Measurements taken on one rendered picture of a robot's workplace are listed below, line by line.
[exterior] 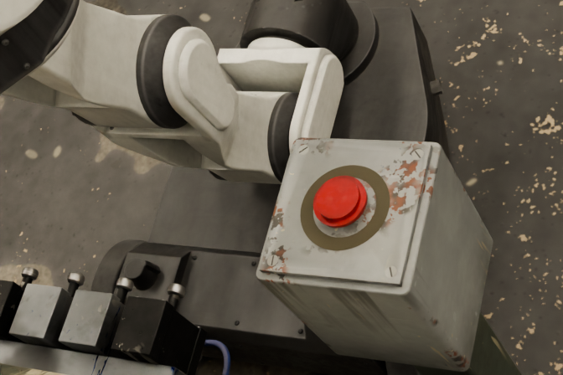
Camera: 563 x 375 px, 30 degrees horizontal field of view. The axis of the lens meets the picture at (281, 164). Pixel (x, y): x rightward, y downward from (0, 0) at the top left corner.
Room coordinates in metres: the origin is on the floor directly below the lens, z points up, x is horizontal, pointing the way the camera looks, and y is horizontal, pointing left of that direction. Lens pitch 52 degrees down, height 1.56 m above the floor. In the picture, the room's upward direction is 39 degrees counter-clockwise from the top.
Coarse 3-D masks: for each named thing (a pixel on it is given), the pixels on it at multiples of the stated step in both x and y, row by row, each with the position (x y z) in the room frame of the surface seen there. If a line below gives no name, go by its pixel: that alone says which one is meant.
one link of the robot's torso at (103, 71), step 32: (96, 32) 0.93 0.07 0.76; (128, 32) 0.95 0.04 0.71; (160, 32) 0.95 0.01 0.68; (64, 64) 0.85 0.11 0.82; (96, 64) 0.91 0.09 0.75; (128, 64) 0.93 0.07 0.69; (160, 64) 0.92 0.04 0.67; (32, 96) 0.96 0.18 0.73; (64, 96) 0.96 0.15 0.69; (96, 96) 0.89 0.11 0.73; (128, 96) 0.91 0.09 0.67; (160, 96) 0.90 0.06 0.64
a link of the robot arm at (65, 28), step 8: (80, 0) 0.37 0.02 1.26; (72, 8) 0.37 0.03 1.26; (72, 16) 0.36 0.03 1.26; (64, 24) 0.36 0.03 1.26; (72, 24) 0.36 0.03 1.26; (56, 32) 0.36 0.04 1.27; (64, 32) 0.36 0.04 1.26; (56, 40) 0.36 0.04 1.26; (64, 40) 0.36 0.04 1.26; (56, 48) 0.36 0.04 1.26; (48, 56) 0.35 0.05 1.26; (40, 64) 0.36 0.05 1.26; (32, 72) 0.36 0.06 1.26
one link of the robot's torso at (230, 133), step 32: (192, 32) 0.95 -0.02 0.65; (192, 64) 0.91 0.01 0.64; (192, 96) 0.89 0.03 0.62; (224, 96) 0.92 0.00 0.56; (256, 96) 1.02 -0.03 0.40; (288, 96) 1.04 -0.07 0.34; (96, 128) 1.02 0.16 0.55; (128, 128) 1.00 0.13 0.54; (160, 128) 0.96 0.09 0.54; (192, 128) 0.93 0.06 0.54; (224, 128) 0.90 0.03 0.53; (256, 128) 0.99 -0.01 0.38; (288, 128) 0.99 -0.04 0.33; (160, 160) 1.01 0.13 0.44; (192, 160) 1.02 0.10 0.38; (224, 160) 0.92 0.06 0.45; (256, 160) 0.97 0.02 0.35
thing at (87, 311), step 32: (0, 288) 0.72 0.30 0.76; (32, 288) 0.69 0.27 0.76; (128, 288) 0.65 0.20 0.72; (0, 320) 0.69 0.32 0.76; (32, 320) 0.66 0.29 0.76; (64, 320) 0.65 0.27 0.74; (96, 320) 0.61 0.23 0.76; (128, 320) 0.59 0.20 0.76; (160, 320) 0.56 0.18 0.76; (0, 352) 0.67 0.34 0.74; (32, 352) 0.65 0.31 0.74; (64, 352) 0.62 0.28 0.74; (96, 352) 0.60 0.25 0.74; (128, 352) 0.56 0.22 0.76; (160, 352) 0.55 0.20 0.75; (192, 352) 0.56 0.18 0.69; (224, 352) 0.60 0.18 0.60
